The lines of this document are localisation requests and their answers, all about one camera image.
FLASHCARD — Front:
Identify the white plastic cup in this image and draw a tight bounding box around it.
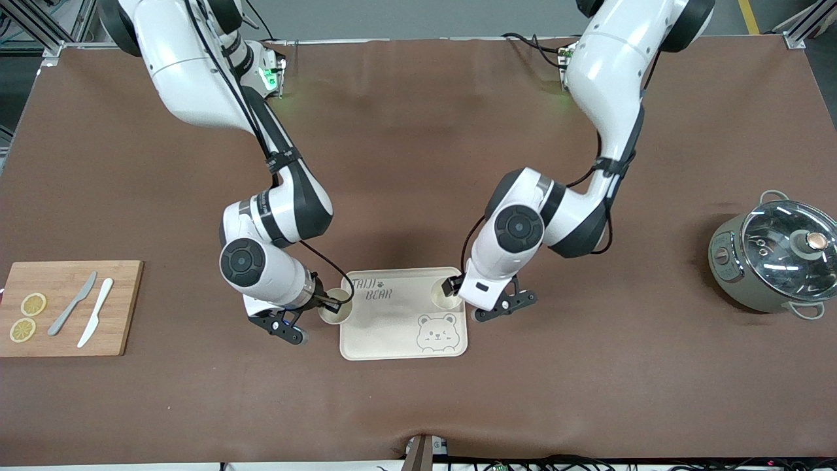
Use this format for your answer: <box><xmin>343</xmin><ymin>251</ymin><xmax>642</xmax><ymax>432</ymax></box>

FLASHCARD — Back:
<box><xmin>318</xmin><ymin>288</ymin><xmax>354</xmax><ymax>325</ymax></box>
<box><xmin>430</xmin><ymin>277</ymin><xmax>462</xmax><ymax>310</ymax></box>

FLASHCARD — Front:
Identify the cream bear print tray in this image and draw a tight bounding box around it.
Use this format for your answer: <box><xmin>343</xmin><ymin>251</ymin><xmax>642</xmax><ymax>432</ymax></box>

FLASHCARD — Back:
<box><xmin>339</xmin><ymin>266</ymin><xmax>469</xmax><ymax>361</ymax></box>

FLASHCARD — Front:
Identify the wooden cutting board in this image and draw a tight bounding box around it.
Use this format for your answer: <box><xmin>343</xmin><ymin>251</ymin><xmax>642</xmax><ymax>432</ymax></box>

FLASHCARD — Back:
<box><xmin>0</xmin><ymin>260</ymin><xmax>144</xmax><ymax>358</ymax></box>

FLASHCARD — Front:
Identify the white plastic knife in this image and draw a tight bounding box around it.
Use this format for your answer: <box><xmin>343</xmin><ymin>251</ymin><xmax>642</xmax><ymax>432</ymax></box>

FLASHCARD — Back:
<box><xmin>77</xmin><ymin>278</ymin><xmax>114</xmax><ymax>349</ymax></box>

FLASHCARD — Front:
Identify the grey plastic knife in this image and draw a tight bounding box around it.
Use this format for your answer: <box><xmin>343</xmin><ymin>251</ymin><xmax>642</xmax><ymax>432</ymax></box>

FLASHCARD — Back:
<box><xmin>47</xmin><ymin>271</ymin><xmax>98</xmax><ymax>337</ymax></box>

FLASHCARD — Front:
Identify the sage green electric pot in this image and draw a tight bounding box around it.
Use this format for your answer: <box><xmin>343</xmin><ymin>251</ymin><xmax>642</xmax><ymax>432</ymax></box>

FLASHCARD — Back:
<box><xmin>708</xmin><ymin>190</ymin><xmax>837</xmax><ymax>321</ymax></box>

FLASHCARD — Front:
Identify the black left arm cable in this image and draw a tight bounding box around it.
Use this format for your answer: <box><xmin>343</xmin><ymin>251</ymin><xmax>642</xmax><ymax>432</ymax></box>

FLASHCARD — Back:
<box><xmin>461</xmin><ymin>59</ymin><xmax>658</xmax><ymax>279</ymax></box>

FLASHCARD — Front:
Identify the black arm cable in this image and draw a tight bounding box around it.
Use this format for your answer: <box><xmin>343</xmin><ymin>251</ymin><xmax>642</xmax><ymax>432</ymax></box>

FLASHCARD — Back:
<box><xmin>461</xmin><ymin>59</ymin><xmax>658</xmax><ymax>279</ymax></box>
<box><xmin>185</xmin><ymin>0</ymin><xmax>355</xmax><ymax>308</ymax></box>

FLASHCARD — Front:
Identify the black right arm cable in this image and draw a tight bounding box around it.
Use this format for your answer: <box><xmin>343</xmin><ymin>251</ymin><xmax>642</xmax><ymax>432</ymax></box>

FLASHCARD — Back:
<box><xmin>185</xmin><ymin>0</ymin><xmax>355</xmax><ymax>308</ymax></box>

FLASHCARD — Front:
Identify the brown mounting post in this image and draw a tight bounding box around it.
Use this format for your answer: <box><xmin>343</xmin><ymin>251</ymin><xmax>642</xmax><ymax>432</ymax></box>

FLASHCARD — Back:
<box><xmin>402</xmin><ymin>433</ymin><xmax>437</xmax><ymax>471</ymax></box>

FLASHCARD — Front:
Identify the black left base cable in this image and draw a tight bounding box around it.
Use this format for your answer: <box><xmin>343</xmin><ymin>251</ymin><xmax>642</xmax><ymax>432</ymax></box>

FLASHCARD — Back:
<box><xmin>502</xmin><ymin>33</ymin><xmax>570</xmax><ymax>69</ymax></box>

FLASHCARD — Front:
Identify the black base cable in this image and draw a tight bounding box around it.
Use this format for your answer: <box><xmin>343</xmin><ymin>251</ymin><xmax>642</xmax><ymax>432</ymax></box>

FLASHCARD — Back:
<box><xmin>502</xmin><ymin>33</ymin><xmax>570</xmax><ymax>69</ymax></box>
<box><xmin>257</xmin><ymin>0</ymin><xmax>288</xmax><ymax>44</ymax></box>

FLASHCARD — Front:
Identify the black right base cable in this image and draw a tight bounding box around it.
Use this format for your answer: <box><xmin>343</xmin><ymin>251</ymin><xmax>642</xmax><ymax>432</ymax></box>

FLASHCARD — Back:
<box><xmin>257</xmin><ymin>0</ymin><xmax>288</xmax><ymax>44</ymax></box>

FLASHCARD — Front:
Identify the aluminium frame strut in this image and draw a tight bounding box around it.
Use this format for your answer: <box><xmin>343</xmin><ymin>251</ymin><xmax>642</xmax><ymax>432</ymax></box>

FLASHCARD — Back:
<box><xmin>774</xmin><ymin>0</ymin><xmax>837</xmax><ymax>50</ymax></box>
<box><xmin>0</xmin><ymin>0</ymin><xmax>99</xmax><ymax>66</ymax></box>

